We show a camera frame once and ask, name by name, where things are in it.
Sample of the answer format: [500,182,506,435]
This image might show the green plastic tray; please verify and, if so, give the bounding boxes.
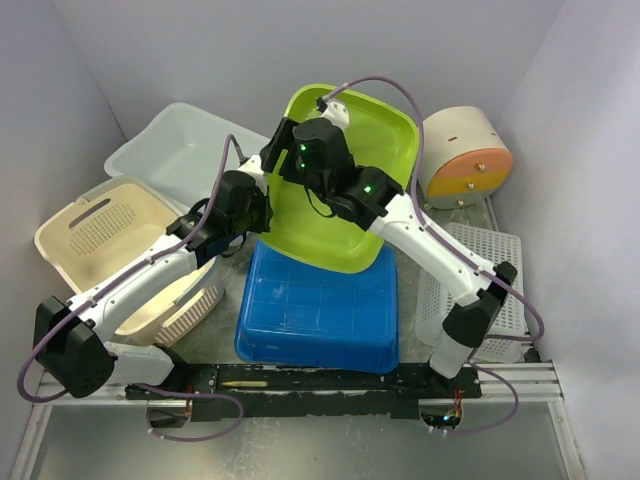
[260,90,419,273]

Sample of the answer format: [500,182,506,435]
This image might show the blue plastic tub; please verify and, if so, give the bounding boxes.
[234,242,399,374]

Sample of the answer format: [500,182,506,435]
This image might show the cream perforated laundry basket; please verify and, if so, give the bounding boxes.
[34,176,224,346]

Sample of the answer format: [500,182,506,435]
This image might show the white perforated plastic basket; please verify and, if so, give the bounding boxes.
[414,222,526,364]

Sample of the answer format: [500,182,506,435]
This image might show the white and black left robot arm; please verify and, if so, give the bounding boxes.
[32,160,272,399]

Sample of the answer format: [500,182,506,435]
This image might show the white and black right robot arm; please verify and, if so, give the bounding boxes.
[260,117,517,398]

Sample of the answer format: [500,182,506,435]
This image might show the large white plastic tub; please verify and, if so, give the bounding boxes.
[104,102,268,210]

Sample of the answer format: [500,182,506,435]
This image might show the cream cylinder with orange lid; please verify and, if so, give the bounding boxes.
[419,106,513,210]

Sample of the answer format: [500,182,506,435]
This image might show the yellow pencil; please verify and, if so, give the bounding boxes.
[221,380,269,389]

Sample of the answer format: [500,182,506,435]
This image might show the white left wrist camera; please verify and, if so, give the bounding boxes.
[238,154,268,193]

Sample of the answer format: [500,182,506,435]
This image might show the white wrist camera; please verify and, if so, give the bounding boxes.
[316,97,350,131]
[238,154,268,193]

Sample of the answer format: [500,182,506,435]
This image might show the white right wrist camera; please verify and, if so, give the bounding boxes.
[316,97,350,131]

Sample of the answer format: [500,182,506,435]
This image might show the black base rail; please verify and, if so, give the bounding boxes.
[124,362,484,424]

